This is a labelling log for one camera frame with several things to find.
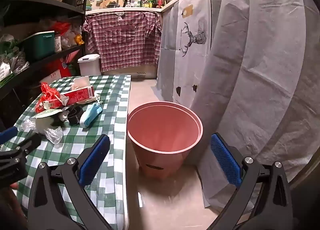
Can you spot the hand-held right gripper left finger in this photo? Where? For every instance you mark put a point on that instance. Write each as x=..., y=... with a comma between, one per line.
x=96, y=160

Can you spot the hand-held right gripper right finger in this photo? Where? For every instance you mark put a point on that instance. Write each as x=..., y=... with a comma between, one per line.
x=225, y=160

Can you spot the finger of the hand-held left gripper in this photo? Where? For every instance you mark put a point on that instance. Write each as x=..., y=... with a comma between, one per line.
x=27, y=142
x=7, y=133

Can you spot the green white wrapper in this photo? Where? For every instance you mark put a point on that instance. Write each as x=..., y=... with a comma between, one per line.
x=46, y=118

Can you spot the black snack wrapper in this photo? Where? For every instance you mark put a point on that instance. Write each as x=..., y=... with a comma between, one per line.
x=75, y=115

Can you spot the red milk carton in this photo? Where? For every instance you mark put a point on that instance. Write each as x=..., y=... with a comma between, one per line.
x=78, y=95

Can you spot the pink plastic bin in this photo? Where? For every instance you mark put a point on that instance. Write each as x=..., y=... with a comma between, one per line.
x=162, y=130

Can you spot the red white packet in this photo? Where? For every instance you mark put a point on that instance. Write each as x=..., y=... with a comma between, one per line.
x=51, y=104

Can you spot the blue face mask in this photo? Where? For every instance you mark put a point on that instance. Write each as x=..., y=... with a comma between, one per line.
x=90, y=115

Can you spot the red net bag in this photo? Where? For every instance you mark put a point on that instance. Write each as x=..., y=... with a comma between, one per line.
x=46, y=92

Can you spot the white cardboard box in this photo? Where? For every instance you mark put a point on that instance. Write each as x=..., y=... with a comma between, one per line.
x=52, y=76

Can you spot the green checkered tablecloth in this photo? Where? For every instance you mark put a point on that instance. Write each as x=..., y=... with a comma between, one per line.
x=110, y=90

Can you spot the white crumpled tissue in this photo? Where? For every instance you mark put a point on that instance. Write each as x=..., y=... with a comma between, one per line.
x=81, y=82

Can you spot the pile of green packets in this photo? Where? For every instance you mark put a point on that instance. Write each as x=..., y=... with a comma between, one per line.
x=10, y=52

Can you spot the green storage box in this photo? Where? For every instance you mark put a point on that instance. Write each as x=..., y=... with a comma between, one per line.
x=40, y=46

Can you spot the white lidded bin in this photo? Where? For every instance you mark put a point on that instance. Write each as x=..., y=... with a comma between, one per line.
x=88, y=66

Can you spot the labelled jar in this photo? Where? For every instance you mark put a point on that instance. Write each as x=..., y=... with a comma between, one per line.
x=58, y=45

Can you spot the grey plastic sheet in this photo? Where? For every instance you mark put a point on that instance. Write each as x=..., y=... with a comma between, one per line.
x=262, y=57

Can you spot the yellow plastic item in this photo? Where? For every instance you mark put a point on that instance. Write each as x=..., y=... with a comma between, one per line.
x=79, y=40

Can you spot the red plaid shirt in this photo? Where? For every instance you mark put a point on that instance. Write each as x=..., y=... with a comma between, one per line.
x=120, y=45

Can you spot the orange plastic bag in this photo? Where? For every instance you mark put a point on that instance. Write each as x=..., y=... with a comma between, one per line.
x=61, y=27

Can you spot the black metal shelf rack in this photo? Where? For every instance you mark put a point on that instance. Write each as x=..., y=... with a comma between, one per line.
x=47, y=4

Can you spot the deer print cloth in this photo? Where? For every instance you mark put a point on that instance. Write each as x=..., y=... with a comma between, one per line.
x=175, y=32

